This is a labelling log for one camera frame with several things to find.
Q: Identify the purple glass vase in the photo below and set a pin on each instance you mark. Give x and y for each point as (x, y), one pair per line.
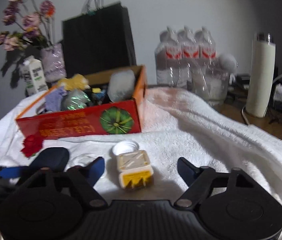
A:
(53, 63)

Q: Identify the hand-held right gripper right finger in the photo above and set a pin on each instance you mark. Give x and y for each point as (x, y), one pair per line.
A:
(187, 171)

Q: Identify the black device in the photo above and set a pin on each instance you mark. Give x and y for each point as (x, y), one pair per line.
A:
(243, 80)

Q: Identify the white bottle cap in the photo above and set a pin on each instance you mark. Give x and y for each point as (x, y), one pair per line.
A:
(126, 148)

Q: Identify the red artificial rose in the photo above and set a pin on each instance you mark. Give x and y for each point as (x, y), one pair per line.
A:
(32, 145)

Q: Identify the white round speaker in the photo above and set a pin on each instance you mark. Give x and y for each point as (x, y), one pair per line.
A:
(227, 62)

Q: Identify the dried pink flowers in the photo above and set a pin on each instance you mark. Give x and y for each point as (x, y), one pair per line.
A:
(28, 20)

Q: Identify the black paper bag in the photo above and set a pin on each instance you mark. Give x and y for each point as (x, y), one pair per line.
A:
(98, 45)

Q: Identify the clear glass cup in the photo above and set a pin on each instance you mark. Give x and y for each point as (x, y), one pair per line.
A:
(210, 87)

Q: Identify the yellow plush toy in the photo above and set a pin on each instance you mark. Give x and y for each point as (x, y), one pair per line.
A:
(74, 82)

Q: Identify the red cardboard box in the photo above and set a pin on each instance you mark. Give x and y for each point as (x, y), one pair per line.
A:
(81, 122)

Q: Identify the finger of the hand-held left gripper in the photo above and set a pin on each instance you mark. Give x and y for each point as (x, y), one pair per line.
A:
(16, 172)

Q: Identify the white power adapter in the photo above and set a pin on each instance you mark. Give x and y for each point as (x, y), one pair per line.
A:
(133, 167)

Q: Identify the shrink-wrapped water bottle pack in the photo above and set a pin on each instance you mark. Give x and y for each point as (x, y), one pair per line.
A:
(180, 60)

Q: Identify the white milk carton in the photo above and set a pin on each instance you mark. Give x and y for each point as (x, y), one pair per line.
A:
(34, 77)

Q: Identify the plastic-wrapped blue printed packet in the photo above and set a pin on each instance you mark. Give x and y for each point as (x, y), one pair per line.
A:
(77, 101)

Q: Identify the white towel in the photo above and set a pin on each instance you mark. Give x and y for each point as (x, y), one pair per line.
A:
(205, 135)

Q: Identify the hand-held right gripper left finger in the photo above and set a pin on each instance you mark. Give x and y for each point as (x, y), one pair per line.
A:
(96, 170)

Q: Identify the green binder clip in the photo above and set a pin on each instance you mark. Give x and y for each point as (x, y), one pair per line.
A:
(92, 12)

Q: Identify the navy zip case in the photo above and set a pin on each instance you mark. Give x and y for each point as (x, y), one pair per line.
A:
(53, 157)

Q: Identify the white thermos bottle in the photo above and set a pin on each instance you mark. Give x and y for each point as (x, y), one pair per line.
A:
(260, 80)

